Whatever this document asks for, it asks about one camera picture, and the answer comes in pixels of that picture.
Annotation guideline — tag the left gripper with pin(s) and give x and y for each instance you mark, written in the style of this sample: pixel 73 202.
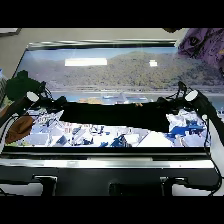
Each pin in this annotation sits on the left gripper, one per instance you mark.
pixel 56 102

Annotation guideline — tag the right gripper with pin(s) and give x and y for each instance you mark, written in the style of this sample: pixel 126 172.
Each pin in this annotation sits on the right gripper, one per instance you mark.
pixel 168 105

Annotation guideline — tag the black garment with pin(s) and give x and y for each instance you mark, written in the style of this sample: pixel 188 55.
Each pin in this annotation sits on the black garment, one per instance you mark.
pixel 116 115

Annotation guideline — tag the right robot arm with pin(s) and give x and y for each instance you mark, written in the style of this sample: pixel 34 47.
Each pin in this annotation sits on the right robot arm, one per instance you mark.
pixel 210 113

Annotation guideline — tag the brown garment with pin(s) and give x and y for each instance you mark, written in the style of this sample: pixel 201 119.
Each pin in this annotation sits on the brown garment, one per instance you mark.
pixel 20 128

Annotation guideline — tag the purple patterned garment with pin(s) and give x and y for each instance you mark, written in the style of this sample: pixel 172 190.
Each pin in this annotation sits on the purple patterned garment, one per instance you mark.
pixel 203 45

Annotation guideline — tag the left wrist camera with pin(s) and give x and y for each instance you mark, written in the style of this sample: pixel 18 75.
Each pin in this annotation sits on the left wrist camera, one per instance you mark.
pixel 46 90

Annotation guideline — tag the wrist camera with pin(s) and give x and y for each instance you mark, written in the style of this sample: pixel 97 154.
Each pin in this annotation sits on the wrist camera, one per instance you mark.
pixel 182 88
pixel 46 90

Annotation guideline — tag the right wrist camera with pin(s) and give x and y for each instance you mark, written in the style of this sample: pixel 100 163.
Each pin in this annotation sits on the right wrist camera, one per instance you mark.
pixel 182 88

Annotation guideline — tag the silver frame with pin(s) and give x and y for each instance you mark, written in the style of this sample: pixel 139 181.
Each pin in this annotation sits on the silver frame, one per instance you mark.
pixel 100 163

